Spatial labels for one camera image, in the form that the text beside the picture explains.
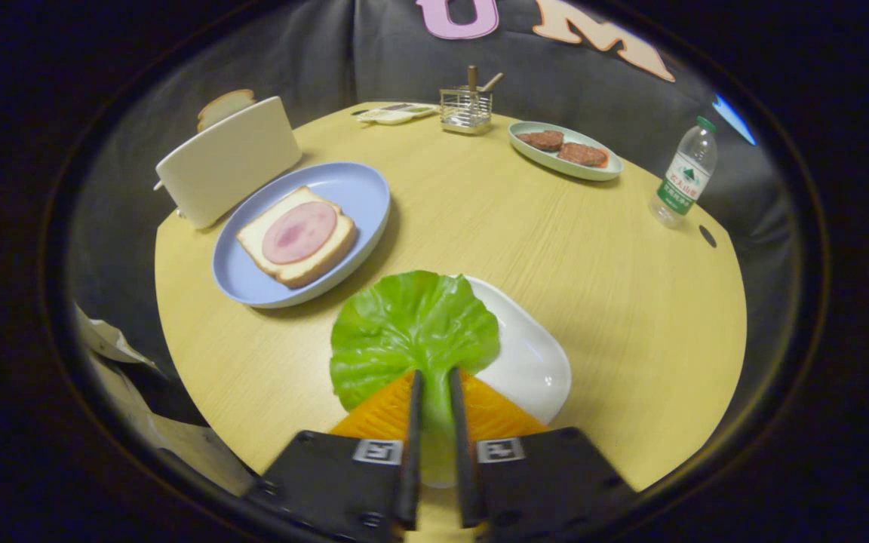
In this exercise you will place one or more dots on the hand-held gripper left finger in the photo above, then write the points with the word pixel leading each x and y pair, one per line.
pixel 409 452

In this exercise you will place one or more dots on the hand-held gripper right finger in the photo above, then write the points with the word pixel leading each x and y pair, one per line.
pixel 463 452

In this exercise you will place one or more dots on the green lettuce leaf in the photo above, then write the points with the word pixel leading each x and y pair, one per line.
pixel 412 324

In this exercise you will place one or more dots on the plain bread slice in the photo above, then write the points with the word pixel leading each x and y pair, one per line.
pixel 223 105

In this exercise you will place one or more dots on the white plate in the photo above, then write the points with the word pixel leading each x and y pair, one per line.
pixel 529 354

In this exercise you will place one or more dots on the bread slice under ham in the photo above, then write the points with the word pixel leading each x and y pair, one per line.
pixel 329 262

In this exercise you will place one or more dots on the white paper sheet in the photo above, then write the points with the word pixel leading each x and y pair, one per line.
pixel 201 452

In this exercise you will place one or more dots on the pink ham slice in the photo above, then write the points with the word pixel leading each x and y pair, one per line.
pixel 299 232

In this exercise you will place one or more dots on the blue plate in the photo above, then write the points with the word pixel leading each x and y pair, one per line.
pixel 359 196

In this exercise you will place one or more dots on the pale green plate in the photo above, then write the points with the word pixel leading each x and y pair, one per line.
pixel 548 162

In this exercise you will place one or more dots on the brown meat patty orange edge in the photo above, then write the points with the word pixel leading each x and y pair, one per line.
pixel 582 154

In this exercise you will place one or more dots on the white divided dish with beans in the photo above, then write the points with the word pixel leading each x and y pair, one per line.
pixel 393 115

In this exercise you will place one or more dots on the white toaster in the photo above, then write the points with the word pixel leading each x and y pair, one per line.
pixel 231 162

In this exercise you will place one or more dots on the clear water bottle green cap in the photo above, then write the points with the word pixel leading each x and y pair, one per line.
pixel 683 181

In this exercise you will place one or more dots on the light wooden utensil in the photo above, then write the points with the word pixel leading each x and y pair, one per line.
pixel 493 81

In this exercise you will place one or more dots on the dark wooden utensil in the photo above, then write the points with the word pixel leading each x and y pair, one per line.
pixel 472 77

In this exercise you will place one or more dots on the black backdrop cloth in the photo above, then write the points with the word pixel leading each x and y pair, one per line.
pixel 314 60

